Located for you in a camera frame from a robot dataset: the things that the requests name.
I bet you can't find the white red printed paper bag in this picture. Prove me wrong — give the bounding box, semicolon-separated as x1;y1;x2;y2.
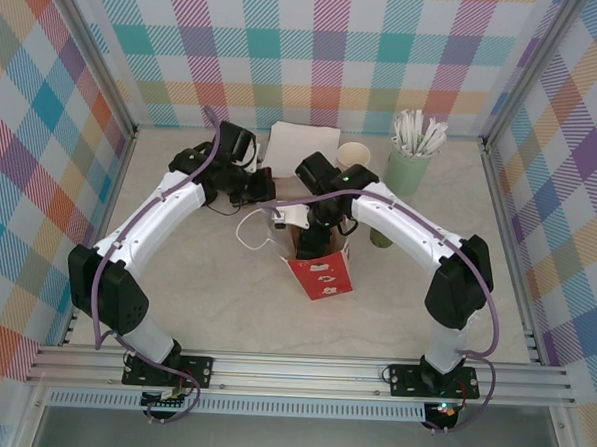
232;203;361;305

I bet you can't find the single green paper cup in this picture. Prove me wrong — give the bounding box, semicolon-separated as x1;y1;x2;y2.
368;224;395;251

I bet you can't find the stack of white napkins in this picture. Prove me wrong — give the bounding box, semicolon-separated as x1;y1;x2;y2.
263;120;343;185

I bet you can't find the stack of green paper cups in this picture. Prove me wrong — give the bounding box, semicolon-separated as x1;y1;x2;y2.
334;140;374;172

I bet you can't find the mint green holder cup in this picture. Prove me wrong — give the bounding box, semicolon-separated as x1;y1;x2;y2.
382;140;433;197

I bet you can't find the paper wrapped straw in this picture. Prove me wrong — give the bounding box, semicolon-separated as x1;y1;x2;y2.
429;132;449;160
391;115;410;153
417;117;438;157
424;122;448;157
399;111;415;153
410;109;425;151

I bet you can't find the aluminium side rail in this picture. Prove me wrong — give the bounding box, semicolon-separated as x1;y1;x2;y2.
469;136;554;367
61;124;138;351

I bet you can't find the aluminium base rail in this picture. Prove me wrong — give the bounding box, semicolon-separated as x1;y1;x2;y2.
24;339;575;413

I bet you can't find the slotted grey cable duct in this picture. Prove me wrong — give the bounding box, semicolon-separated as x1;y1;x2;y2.
47;388;429;427

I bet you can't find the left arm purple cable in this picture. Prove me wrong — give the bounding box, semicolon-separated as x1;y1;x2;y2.
87;100;225;428

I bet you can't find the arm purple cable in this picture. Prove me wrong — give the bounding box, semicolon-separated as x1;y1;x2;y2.
245;183;509;440
87;100;225;428

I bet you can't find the aluminium frame post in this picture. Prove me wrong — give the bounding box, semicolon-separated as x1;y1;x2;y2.
482;0;587;149
41;0;146;141

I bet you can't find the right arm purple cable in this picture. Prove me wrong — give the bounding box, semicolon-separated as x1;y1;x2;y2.
245;183;509;440

